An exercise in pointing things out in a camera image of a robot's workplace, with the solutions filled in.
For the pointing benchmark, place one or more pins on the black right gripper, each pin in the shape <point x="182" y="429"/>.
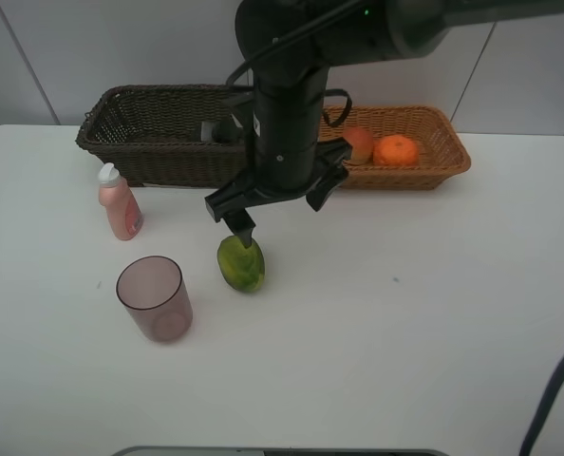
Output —
<point x="285" y="160"/>

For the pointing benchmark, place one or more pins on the green mango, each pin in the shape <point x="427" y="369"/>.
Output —
<point x="243" y="268"/>

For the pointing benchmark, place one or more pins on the dark green pump bottle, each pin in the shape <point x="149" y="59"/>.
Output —
<point x="227" y="130"/>

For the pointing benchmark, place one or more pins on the red yellow peach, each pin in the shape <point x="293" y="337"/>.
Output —
<point x="362" y="145"/>

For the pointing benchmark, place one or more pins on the orange tangerine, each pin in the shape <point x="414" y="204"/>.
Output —
<point x="395" y="150"/>

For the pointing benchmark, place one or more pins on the pink bottle white cap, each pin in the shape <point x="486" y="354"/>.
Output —
<point x="115" y="196"/>

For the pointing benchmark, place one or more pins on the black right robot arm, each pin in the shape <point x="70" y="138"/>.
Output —
<point x="282" y="41"/>

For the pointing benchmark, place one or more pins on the translucent purple plastic cup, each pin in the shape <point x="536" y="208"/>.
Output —
<point x="152" y="289"/>

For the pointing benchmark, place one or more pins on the dark brown wicker basket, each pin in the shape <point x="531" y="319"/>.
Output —
<point x="150" y="132"/>

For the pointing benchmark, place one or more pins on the light brown wicker basket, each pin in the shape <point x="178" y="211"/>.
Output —
<point x="441" y="153"/>

